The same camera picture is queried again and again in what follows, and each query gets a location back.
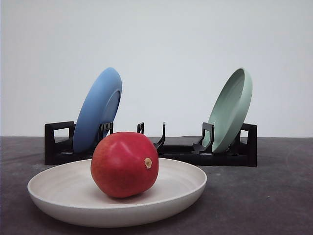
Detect white plate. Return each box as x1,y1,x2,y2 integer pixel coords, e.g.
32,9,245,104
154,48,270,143
27,160,207,228

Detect blue plate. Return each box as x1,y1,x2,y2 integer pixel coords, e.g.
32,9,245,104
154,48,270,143
73,67,122,154

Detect green plate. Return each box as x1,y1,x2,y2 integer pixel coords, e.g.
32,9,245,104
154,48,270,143
204,68,253,153

